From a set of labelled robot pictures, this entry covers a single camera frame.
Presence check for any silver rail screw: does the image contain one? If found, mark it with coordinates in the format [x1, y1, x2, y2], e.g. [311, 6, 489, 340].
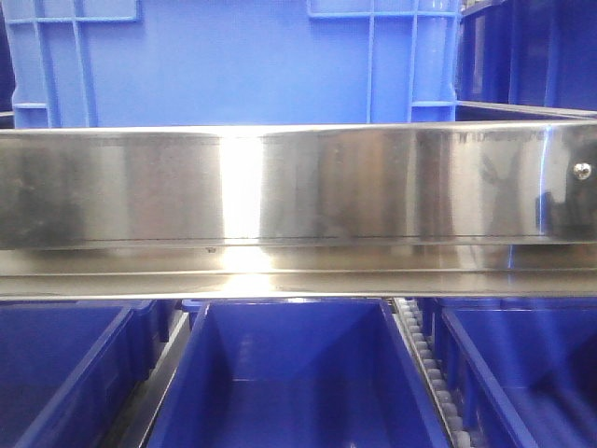
[573, 162, 592, 181]

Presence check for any dark blue upper right bin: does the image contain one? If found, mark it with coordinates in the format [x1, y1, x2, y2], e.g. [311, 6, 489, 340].
[456, 1, 596, 110]

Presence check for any lower middle blue bin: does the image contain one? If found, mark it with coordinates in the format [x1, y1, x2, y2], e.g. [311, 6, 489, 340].
[148, 299, 449, 447]

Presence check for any stainless steel shelf rail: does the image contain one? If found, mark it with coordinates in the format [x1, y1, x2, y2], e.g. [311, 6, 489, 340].
[1, 119, 596, 300]

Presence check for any large light blue bin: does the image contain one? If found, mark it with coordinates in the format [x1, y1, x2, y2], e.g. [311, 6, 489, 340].
[1, 1, 461, 128]

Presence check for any dark metal divider rail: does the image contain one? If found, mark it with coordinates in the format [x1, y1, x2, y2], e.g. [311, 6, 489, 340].
[100, 311, 190, 448]

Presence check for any lower right blue bin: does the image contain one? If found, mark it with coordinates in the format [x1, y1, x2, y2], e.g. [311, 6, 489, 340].
[429, 298, 596, 447]

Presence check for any lower left blue bin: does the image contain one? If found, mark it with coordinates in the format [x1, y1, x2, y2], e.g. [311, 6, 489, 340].
[1, 301, 160, 447]

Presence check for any white roller track strip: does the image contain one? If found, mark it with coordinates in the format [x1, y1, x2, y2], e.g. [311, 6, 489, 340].
[389, 297, 487, 447]

